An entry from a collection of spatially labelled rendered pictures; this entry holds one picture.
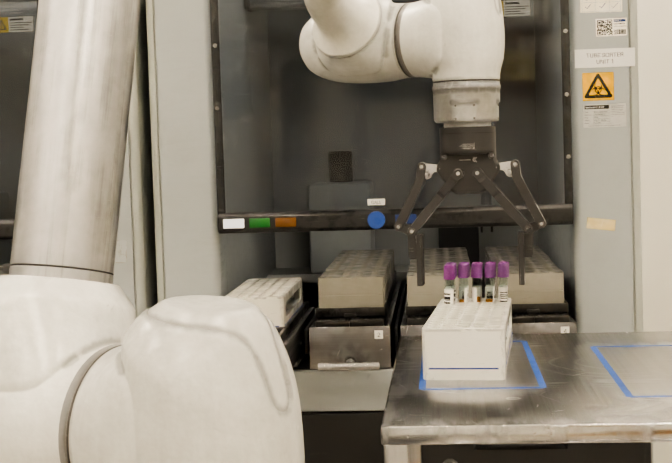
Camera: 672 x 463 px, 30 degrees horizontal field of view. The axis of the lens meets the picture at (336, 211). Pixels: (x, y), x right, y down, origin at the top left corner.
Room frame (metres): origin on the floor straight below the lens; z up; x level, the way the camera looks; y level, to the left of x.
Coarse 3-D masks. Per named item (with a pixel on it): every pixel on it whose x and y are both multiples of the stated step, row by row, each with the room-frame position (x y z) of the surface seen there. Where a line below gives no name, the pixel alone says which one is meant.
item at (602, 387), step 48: (528, 336) 1.82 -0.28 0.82; (576, 336) 1.81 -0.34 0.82; (624, 336) 1.79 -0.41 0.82; (432, 384) 1.48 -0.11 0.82; (480, 384) 1.47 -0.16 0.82; (528, 384) 1.46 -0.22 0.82; (576, 384) 1.45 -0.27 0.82; (624, 384) 1.44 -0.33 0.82; (384, 432) 1.27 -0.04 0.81; (432, 432) 1.26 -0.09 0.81; (480, 432) 1.26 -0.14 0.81; (528, 432) 1.25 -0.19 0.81; (576, 432) 1.25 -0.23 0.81; (624, 432) 1.24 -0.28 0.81
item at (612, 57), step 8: (608, 48) 2.12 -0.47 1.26; (616, 48) 2.12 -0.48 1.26; (624, 48) 2.12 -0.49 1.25; (632, 48) 2.12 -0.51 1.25; (576, 56) 2.12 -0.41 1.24; (584, 56) 2.12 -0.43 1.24; (592, 56) 2.12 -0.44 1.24; (600, 56) 2.12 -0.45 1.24; (608, 56) 2.12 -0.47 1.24; (616, 56) 2.12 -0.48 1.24; (624, 56) 2.12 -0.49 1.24; (632, 56) 2.12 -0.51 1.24; (576, 64) 2.12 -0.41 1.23; (584, 64) 2.12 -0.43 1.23; (592, 64) 2.12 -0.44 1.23; (600, 64) 2.12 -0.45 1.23; (608, 64) 2.12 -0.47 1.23; (616, 64) 2.12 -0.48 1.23; (624, 64) 2.12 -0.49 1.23; (632, 64) 2.12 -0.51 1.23
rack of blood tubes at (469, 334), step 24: (456, 312) 1.66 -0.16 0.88; (480, 312) 1.65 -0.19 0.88; (504, 312) 1.63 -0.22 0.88; (432, 336) 1.51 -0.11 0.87; (456, 336) 1.50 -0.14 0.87; (480, 336) 1.50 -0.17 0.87; (504, 336) 1.50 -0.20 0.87; (432, 360) 1.51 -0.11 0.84; (456, 360) 1.50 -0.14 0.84; (480, 360) 1.50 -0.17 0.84; (504, 360) 1.50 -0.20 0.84
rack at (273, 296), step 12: (240, 288) 2.17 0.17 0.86; (252, 288) 2.17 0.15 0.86; (264, 288) 2.17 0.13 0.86; (276, 288) 2.16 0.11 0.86; (288, 288) 2.14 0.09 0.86; (300, 288) 2.29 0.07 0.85; (252, 300) 2.03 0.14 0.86; (264, 300) 2.03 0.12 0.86; (276, 300) 2.02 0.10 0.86; (288, 300) 2.28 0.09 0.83; (300, 300) 2.28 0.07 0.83; (264, 312) 2.03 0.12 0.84; (276, 312) 2.02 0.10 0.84; (288, 312) 2.11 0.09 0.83; (276, 324) 2.02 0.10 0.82
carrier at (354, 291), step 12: (360, 276) 2.16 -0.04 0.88; (372, 276) 2.16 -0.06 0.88; (324, 288) 2.14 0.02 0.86; (336, 288) 2.14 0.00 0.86; (348, 288) 2.14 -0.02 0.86; (360, 288) 2.14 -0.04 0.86; (372, 288) 2.14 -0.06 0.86; (324, 300) 2.14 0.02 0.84; (336, 300) 2.14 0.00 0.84; (348, 300) 2.14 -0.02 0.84; (360, 300) 2.14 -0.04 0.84; (372, 300) 2.14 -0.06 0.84
